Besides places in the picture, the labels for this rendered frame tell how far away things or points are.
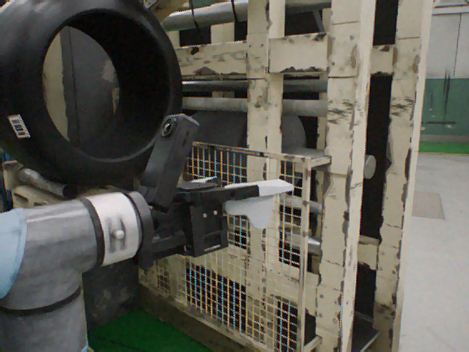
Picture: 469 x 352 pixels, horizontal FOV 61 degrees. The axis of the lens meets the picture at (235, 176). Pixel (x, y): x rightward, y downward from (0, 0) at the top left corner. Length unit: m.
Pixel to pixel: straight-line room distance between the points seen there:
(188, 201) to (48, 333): 0.19
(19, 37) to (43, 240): 0.82
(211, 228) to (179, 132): 0.12
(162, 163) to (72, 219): 0.12
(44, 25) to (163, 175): 0.78
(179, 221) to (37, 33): 0.78
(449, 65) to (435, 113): 1.05
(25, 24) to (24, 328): 0.87
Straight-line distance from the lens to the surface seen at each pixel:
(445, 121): 10.21
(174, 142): 0.47
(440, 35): 10.29
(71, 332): 0.45
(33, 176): 1.45
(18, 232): 0.40
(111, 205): 0.44
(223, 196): 0.47
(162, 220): 0.48
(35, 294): 0.42
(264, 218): 0.51
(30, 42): 1.16
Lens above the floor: 1.19
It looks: 12 degrees down
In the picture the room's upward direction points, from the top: straight up
